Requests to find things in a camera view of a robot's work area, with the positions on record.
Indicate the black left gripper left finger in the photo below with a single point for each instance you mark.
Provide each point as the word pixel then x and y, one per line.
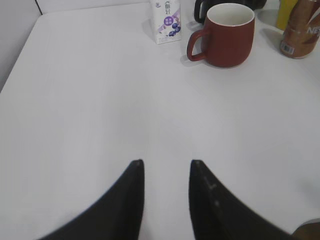
pixel 117 215

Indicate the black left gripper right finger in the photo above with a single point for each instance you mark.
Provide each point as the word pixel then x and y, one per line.
pixel 216 214

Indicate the red ceramic mug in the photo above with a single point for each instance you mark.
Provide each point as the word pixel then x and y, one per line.
pixel 226 38

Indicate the glossy black mug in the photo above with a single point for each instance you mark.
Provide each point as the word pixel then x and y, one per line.
pixel 201 7

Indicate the brown Nescafe coffee bottle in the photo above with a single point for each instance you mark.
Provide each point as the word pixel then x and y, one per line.
pixel 303 29

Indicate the white blueberry yogurt bottle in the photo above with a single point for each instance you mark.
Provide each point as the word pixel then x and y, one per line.
pixel 166 20

